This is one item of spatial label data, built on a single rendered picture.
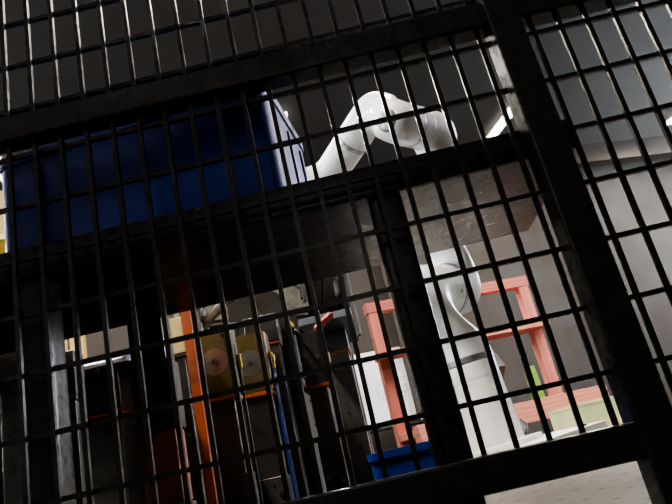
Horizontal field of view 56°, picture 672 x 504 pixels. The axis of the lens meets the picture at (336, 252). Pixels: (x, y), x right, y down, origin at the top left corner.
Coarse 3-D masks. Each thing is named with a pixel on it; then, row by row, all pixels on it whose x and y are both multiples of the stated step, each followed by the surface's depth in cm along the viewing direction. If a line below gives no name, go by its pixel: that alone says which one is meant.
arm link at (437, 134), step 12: (432, 120) 146; (444, 120) 150; (432, 132) 147; (444, 132) 149; (456, 132) 154; (420, 144) 147; (432, 144) 149; (444, 144) 149; (444, 252) 147; (468, 252) 147; (444, 264) 147; (456, 264) 146; (468, 264) 146; (480, 288) 147; (468, 300) 143
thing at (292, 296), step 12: (348, 276) 473; (288, 288) 450; (324, 288) 462; (348, 288) 468; (288, 300) 447; (300, 300) 450; (324, 300) 464; (312, 312) 480; (324, 312) 467; (216, 324) 424
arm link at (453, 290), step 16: (448, 272) 140; (432, 288) 134; (448, 288) 137; (464, 288) 141; (432, 304) 134; (448, 304) 134; (464, 320) 135; (480, 336) 137; (448, 352) 136; (464, 352) 134; (480, 352) 135
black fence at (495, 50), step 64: (0, 0) 66; (384, 0) 61; (512, 0) 59; (576, 0) 59; (640, 0) 59; (256, 64) 59; (320, 64) 59; (512, 64) 57; (576, 64) 57; (0, 128) 60; (64, 128) 60; (128, 128) 60; (192, 128) 59; (448, 128) 57; (512, 128) 56; (576, 128) 56; (64, 192) 58; (320, 192) 56; (576, 192) 52; (128, 256) 55; (576, 256) 51; (0, 320) 55; (192, 320) 53; (256, 320) 52; (320, 320) 52; (448, 320) 51; (512, 320) 51; (576, 320) 50; (256, 384) 51; (640, 384) 47; (448, 448) 48; (576, 448) 46; (640, 448) 46
